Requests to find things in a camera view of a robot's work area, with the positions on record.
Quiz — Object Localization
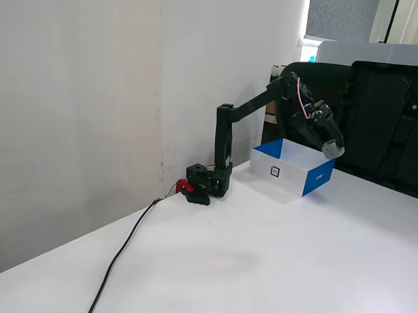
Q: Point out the gray block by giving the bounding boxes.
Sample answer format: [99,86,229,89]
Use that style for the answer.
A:
[321,138,346,160]

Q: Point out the red clamp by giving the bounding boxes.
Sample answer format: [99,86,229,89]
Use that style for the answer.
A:
[174,177,196,195]

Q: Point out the black mesh office chair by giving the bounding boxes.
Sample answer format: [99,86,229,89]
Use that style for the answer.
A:
[273,59,358,161]

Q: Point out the gray window blind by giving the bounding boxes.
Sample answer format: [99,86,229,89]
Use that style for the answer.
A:
[304,0,388,45]

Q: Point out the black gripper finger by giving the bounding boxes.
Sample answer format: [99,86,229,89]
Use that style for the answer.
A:
[312,117,346,149]
[291,120,326,154]

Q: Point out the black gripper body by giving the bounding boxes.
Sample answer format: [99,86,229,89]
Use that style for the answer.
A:
[289,100,334,129]

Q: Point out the black power cable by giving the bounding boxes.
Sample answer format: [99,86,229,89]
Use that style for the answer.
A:
[73,197,168,313]

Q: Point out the blue and white box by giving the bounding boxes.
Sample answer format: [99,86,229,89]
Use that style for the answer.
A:
[248,135,338,200]

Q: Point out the brown cardboard box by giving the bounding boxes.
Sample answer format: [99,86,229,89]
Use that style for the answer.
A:
[262,64,289,125]

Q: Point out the white servo wire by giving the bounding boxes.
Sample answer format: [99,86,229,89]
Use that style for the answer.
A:
[293,76,311,122]

